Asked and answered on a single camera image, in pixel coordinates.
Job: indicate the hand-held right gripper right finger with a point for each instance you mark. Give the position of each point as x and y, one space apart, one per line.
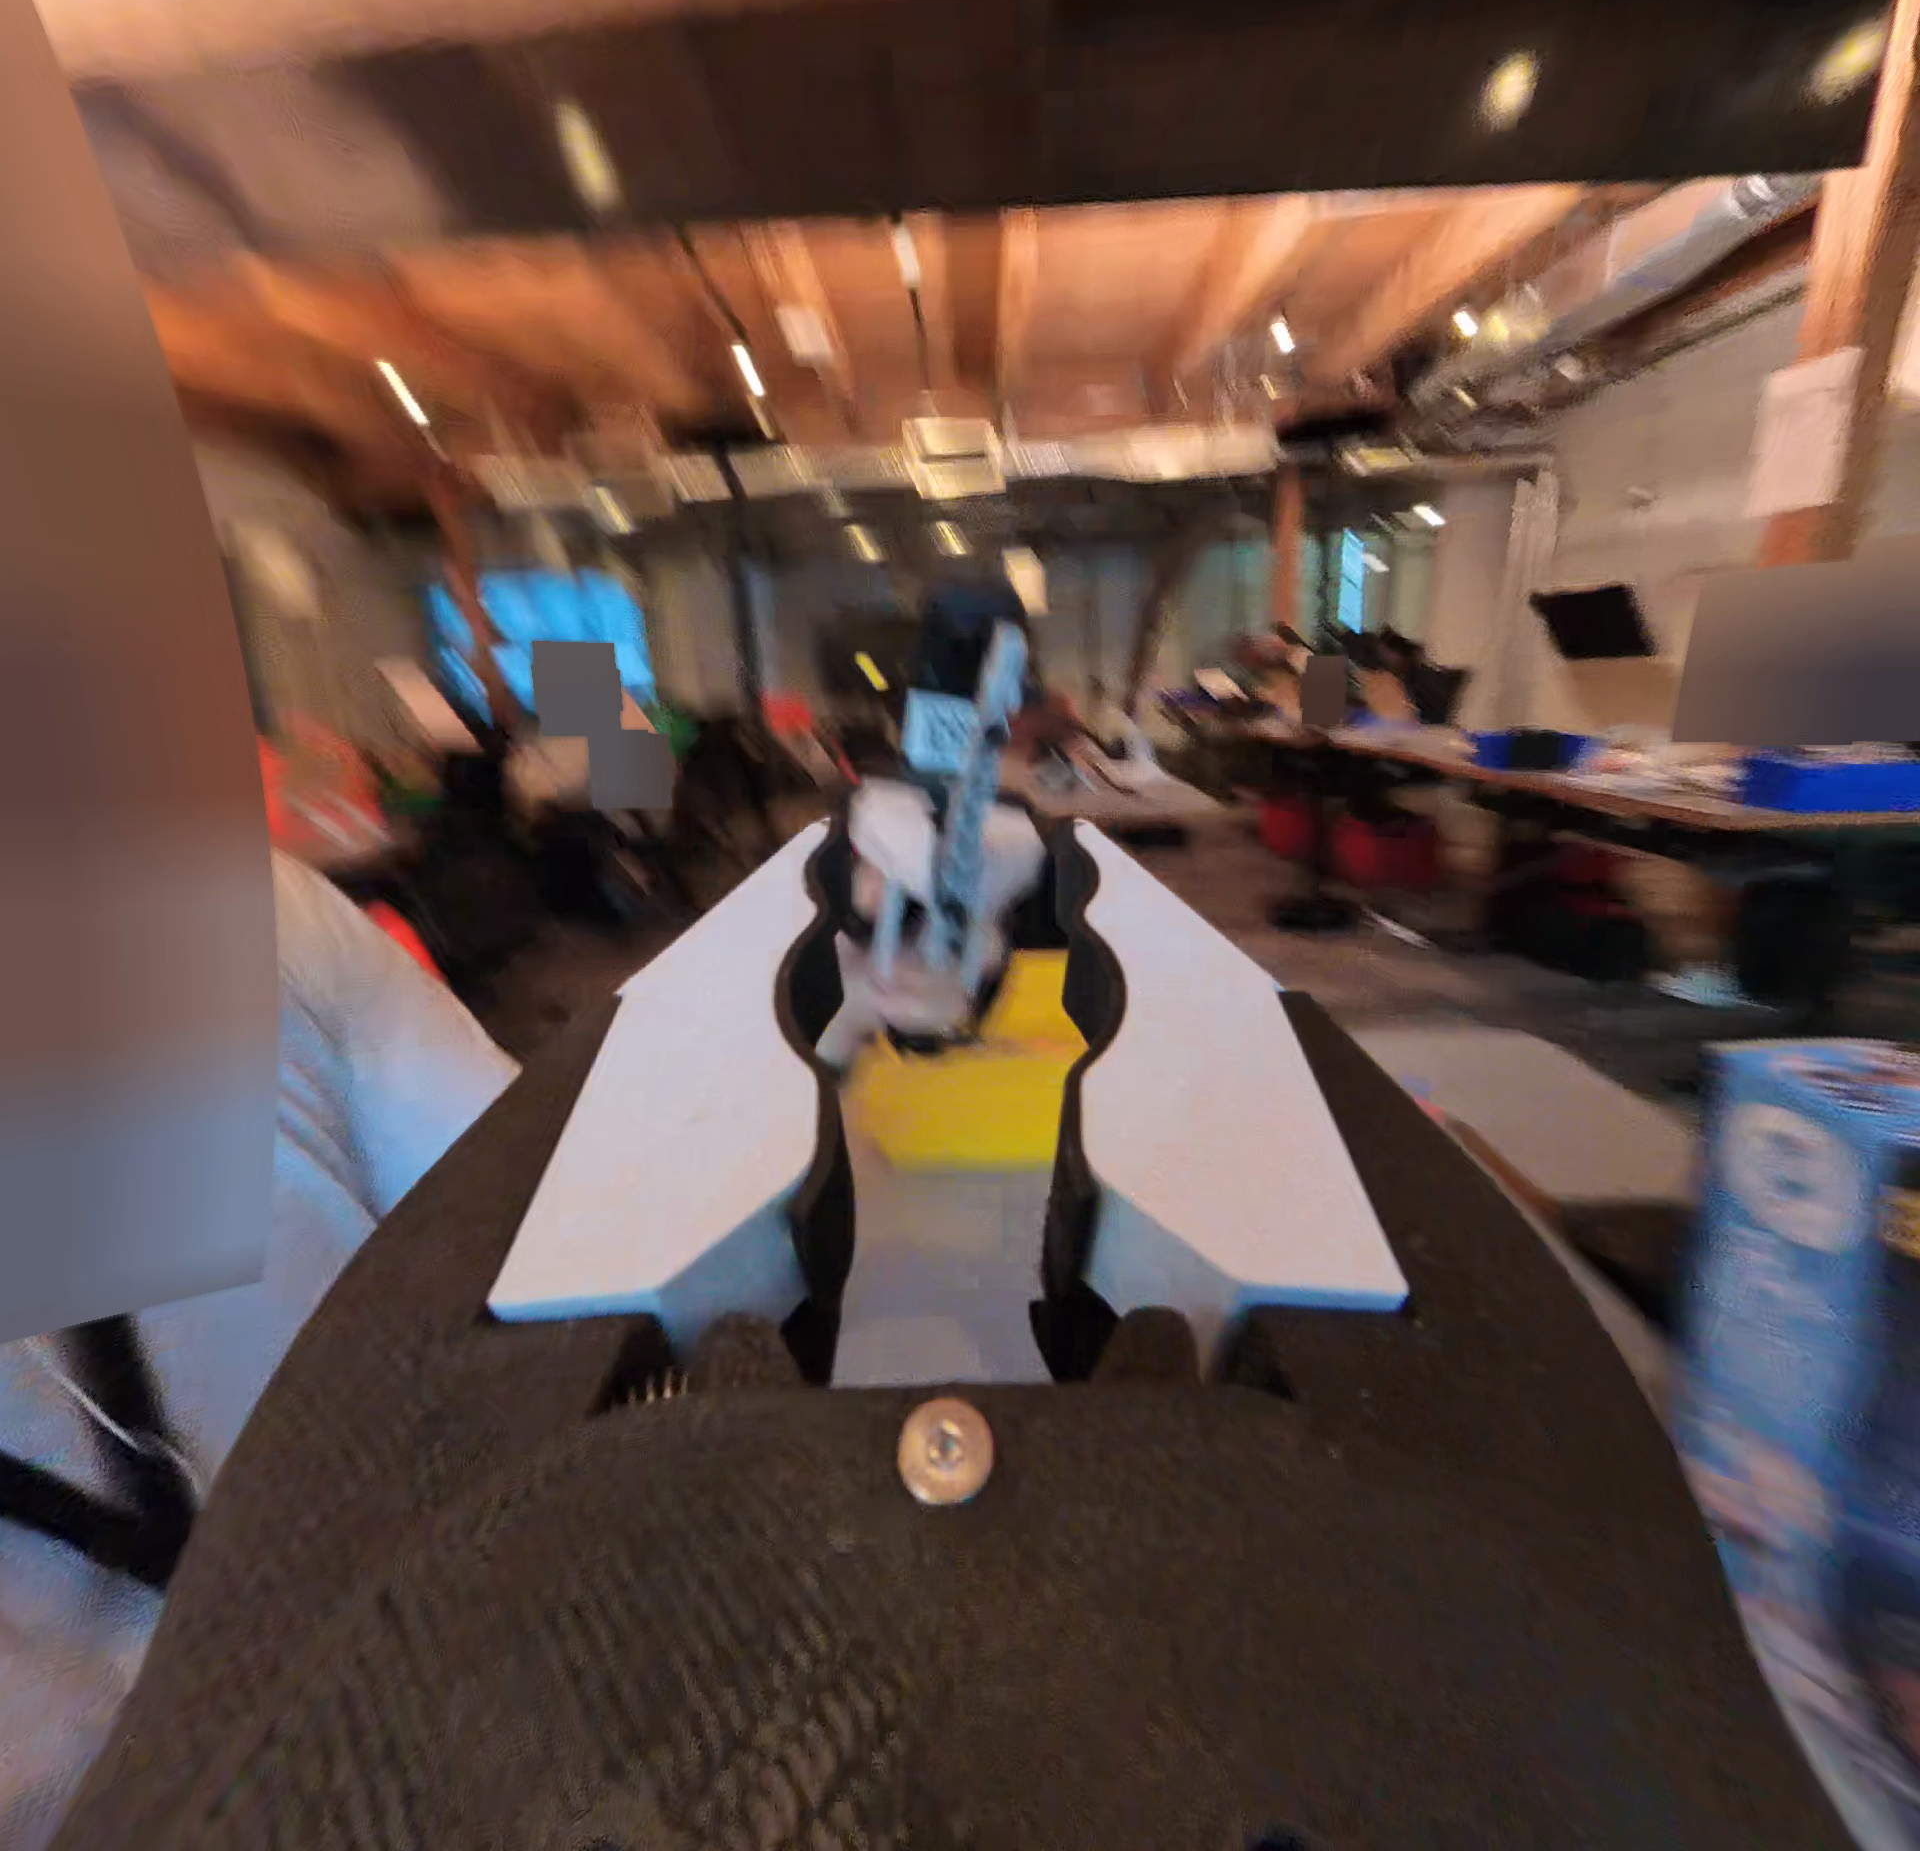
1214 1131

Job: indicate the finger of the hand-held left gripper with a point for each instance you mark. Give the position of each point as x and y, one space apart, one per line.
1019 876
887 861

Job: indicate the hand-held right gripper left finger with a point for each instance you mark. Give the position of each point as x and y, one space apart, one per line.
675 1131

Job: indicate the light grey holed beam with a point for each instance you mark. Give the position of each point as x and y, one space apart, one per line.
968 818

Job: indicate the yellow parts bin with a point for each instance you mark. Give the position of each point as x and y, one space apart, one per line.
975 1117

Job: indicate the red bin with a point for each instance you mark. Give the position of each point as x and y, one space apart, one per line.
1288 830
1388 851

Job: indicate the long wooden table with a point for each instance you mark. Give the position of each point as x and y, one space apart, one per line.
1575 796

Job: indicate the blue bin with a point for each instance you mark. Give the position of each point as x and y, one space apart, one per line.
1824 782
1529 751

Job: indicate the black and white display board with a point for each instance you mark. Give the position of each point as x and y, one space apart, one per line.
1589 620

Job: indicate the blue robot kit box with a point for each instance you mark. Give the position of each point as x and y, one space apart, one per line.
1800 1355

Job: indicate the paper notice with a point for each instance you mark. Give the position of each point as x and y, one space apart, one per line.
1807 433

